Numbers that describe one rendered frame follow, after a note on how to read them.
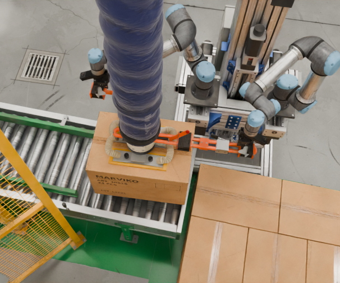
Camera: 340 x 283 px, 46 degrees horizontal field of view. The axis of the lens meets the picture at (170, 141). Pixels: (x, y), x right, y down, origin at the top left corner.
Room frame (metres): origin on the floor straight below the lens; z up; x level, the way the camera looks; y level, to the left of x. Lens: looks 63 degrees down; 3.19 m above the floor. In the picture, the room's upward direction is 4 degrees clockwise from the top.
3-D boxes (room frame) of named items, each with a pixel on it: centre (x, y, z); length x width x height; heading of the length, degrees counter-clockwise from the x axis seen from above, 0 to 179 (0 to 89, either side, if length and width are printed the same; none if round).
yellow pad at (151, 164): (0.94, 0.17, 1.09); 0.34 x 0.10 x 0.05; 86
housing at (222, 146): (1.00, -0.30, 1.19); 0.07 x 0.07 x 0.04; 86
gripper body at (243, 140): (1.00, -0.40, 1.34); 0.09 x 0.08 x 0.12; 87
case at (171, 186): (1.03, 0.16, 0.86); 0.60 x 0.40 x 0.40; 87
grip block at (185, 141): (1.02, -0.08, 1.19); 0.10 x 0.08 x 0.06; 176
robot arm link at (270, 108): (1.08, -0.47, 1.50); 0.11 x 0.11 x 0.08; 44
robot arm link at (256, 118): (1.00, -0.41, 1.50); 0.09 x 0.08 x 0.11; 134
